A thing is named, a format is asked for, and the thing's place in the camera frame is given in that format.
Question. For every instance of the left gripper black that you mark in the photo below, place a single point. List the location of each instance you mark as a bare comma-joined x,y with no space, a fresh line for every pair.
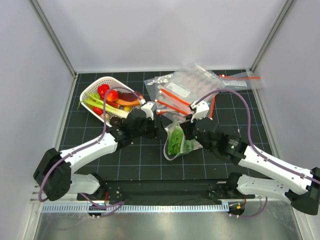
154,132

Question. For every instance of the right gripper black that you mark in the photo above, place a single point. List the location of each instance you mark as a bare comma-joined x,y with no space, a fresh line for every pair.
187,127

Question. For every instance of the green lettuce head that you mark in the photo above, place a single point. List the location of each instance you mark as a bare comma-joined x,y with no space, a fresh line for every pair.
177,143

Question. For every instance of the clear dotted zip bag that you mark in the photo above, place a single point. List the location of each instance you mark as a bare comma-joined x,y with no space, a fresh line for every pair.
167,129

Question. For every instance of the orange red tomato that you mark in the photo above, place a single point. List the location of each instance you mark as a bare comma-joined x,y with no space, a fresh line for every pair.
112,96

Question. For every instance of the white perforated plastic basket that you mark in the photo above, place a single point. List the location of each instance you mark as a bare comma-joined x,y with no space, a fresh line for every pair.
114,85

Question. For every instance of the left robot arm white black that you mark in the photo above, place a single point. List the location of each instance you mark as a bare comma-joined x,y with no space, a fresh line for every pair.
57,174

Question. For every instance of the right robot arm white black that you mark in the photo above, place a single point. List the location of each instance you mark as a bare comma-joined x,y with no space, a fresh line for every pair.
298,186

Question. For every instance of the pile of zip bags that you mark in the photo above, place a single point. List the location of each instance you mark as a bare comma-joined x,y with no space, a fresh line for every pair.
173,93

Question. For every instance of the flat zip bag red zipper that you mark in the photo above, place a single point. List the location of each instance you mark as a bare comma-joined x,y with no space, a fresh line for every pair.
241,82

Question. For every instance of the yellow pepper piece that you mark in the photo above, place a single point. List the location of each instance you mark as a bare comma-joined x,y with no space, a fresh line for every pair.
127,108

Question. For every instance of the dark purple round fruit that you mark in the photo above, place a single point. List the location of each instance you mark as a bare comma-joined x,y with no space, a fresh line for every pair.
115,121

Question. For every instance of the dark red sausage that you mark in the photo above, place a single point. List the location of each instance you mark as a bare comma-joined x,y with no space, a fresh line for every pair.
128,96

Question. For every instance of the beige small mushroom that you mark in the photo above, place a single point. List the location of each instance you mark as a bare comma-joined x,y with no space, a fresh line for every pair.
106,116

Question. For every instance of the red chili pepper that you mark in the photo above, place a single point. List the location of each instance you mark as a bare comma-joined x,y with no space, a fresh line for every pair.
97,111

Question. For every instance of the black grid cutting mat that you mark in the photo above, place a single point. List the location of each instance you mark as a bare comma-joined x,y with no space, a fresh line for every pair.
144,158

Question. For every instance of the red bell pepper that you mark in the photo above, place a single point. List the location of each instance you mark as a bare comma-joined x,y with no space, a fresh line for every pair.
102,90

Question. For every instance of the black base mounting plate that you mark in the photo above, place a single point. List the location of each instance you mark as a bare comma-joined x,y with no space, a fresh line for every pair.
196,192

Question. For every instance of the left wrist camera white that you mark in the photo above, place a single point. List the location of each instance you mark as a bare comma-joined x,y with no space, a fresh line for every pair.
149,109

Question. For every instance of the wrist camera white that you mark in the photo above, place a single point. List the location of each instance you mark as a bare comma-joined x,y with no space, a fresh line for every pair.
149,109
199,110

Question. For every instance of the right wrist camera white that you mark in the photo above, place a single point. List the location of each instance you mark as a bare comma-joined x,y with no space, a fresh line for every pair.
199,110

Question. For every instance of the slotted cable duct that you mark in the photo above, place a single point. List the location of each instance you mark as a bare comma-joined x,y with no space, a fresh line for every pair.
86,208

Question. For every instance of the left aluminium frame post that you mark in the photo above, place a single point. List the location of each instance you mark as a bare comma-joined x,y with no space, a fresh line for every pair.
52,35

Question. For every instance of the aluminium frame post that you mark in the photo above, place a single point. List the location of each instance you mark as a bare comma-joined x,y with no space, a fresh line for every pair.
52,35
280,19

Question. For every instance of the right aluminium frame post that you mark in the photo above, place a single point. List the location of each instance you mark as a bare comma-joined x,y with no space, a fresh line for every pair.
280,19

